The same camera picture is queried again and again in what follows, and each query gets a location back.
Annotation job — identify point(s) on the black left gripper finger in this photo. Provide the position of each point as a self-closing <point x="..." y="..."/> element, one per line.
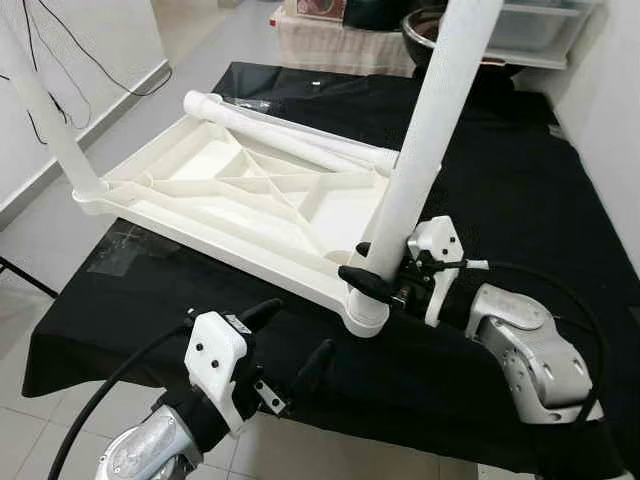
<point x="262" y="312"/>
<point x="312" y="365"/>

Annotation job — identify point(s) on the black table cloth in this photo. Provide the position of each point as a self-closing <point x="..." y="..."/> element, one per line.
<point x="500" y="200"/>

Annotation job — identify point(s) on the woven wicker bench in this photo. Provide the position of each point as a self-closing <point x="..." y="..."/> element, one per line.
<point x="330" y="45"/>

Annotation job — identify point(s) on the black plastic bag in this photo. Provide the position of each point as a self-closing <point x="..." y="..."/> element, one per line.
<point x="380" y="12"/>

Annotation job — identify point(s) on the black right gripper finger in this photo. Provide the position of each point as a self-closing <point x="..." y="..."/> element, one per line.
<point x="365" y="283"/>
<point x="363" y="248"/>

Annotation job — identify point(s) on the white shelf board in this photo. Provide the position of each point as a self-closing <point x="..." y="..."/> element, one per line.
<point x="530" y="58"/>

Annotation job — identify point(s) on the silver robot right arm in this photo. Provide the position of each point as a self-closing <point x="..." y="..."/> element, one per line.
<point x="520" y="350"/>

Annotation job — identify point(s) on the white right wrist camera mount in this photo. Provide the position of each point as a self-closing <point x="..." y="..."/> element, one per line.
<point x="438" y="240"/>

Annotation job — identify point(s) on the red printed cardboard box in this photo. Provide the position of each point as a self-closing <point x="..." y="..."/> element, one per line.
<point x="318" y="8"/>

